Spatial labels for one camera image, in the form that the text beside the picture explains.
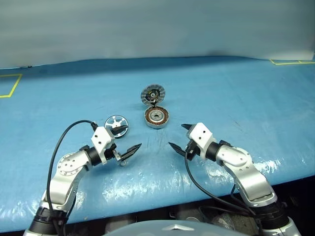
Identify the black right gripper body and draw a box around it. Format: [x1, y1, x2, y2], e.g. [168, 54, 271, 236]
[184, 139, 200, 162]

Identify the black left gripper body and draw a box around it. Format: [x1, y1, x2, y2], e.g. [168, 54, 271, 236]
[105, 132, 128, 167]

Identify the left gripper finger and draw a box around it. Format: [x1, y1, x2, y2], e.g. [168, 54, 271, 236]
[120, 143, 143, 160]
[111, 125, 129, 140]

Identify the silver motor end cap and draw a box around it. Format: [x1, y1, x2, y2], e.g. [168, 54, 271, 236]
[140, 84, 165, 105]

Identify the silver spoked motor rotor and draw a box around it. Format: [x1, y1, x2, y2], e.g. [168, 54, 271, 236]
[104, 115, 130, 139]

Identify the motor stator with copper windings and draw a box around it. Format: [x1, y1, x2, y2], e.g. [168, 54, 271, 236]
[143, 106, 170, 129]

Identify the blue plastic table cover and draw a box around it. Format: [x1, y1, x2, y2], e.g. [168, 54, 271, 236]
[0, 56, 315, 233]

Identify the grey robot torso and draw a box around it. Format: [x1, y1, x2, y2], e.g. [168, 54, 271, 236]
[103, 219, 217, 236]

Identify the yellow tape square outline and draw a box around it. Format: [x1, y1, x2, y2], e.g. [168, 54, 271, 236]
[269, 58, 315, 66]
[0, 73, 23, 99]

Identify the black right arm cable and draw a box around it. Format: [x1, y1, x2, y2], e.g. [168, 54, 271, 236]
[184, 147, 265, 236]

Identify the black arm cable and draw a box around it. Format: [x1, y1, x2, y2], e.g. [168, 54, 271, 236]
[184, 147, 265, 236]
[46, 119, 99, 236]

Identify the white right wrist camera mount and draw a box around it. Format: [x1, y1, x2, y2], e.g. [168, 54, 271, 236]
[187, 122, 217, 161]

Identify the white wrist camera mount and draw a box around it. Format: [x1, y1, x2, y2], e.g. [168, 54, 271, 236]
[90, 126, 116, 166]
[187, 122, 217, 161]

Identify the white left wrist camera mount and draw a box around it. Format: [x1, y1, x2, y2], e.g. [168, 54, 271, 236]
[90, 126, 116, 166]

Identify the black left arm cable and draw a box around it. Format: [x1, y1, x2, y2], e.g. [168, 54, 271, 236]
[46, 119, 99, 236]

